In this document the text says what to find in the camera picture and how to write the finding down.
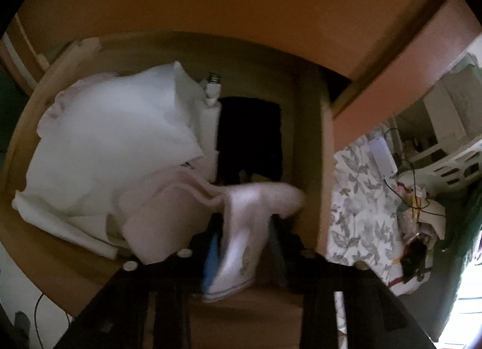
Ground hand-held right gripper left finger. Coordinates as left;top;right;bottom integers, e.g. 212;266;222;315
53;219;224;349

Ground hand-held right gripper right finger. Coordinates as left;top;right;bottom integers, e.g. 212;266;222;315
268;220;430;349

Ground pink striped towel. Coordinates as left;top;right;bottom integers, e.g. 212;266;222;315
116;167;306;292

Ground black cloth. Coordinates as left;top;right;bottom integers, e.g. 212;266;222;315
216;96;284;186

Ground white cloth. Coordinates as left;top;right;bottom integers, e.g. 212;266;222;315
11;62;220;260

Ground grey floral bed sheet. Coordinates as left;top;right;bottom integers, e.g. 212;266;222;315
327;134;412;287

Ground small black object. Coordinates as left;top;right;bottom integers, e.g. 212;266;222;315
400;239;429;284

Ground white power strip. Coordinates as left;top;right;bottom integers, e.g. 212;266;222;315
368;137;399;181

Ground white light bulb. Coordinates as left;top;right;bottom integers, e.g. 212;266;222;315
204;71;224;107

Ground dark green hanging clothes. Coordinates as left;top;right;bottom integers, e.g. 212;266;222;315
432;183;482;335

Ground white laundry basket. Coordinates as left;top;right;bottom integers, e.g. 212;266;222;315
398;145;482;200

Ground wooden nightstand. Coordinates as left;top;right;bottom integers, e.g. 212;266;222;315
0;0;482;349

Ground white shelf unit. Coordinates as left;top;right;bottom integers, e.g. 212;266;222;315
395;54;482;154

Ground shallow wooden drawer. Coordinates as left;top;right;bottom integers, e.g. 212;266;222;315
15;0;456;83

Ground black cable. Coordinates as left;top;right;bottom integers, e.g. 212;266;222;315
382;127;447;222

